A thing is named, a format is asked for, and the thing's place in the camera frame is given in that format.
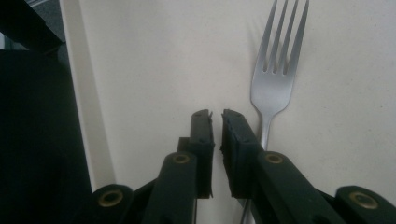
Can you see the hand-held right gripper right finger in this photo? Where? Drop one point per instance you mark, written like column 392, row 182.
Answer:
column 249, row 168

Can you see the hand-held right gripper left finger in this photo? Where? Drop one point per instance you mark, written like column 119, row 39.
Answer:
column 186, row 174

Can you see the silver fork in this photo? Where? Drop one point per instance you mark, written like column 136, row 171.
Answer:
column 272, row 90

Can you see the beige tray with rabbit print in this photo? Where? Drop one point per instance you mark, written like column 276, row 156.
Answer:
column 155, row 62

